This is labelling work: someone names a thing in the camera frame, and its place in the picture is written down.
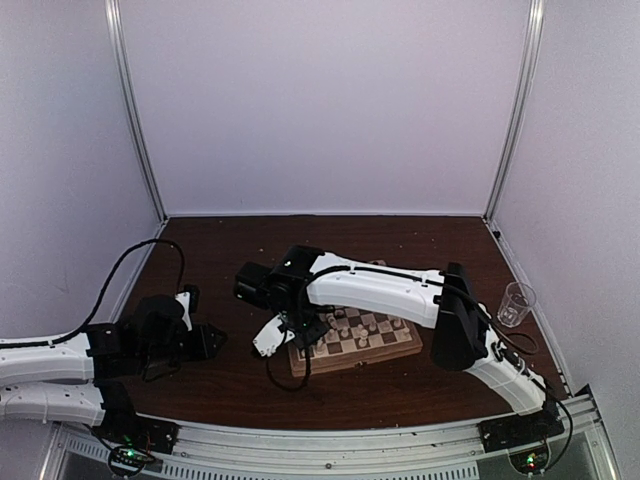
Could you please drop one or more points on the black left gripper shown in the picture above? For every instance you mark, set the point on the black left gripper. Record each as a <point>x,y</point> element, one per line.
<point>205,336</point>

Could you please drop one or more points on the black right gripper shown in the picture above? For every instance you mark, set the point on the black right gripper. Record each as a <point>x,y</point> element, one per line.
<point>318,328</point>

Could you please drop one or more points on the wooden chess board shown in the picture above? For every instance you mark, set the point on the wooden chess board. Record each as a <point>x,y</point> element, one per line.
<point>356,337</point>

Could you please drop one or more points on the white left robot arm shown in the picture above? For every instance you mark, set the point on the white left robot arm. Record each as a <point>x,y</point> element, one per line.
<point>76,380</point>

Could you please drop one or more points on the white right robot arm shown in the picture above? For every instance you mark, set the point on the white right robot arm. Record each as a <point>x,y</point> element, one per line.
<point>465,338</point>

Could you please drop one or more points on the left round controller board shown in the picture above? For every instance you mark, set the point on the left round controller board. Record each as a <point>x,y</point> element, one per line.
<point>124,460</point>

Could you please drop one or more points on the round controller board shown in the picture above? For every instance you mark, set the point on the round controller board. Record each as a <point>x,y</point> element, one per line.
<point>530,461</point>
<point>124,460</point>

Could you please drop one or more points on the right round controller board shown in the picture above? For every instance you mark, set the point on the right round controller board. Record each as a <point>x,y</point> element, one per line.
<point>530,461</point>

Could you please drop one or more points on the clear drinking glass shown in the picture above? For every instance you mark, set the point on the clear drinking glass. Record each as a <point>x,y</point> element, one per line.
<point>517,301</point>

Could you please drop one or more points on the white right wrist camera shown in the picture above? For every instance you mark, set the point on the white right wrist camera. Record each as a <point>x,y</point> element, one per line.
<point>274,334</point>

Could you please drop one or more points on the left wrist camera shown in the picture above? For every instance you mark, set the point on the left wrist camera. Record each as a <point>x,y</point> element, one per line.
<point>188,298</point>

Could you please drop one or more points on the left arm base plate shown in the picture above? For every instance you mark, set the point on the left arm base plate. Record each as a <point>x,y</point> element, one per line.
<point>142,433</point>

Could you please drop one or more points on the aluminium front rail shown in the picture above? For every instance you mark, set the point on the aluminium front rail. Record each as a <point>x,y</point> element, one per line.
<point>441,451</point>

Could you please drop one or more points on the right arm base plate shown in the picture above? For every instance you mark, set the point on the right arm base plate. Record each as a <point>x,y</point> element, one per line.
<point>515,431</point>

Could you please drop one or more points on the left aluminium frame post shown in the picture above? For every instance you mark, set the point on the left aluminium frame post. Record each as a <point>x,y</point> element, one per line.
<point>117,39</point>

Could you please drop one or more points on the aluminium frame post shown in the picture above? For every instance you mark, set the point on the aluminium frame post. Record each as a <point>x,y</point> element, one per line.
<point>527,71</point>
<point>117,39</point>

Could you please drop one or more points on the right aluminium frame post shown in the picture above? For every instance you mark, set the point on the right aluminium frame post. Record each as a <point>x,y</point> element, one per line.
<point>527,71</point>

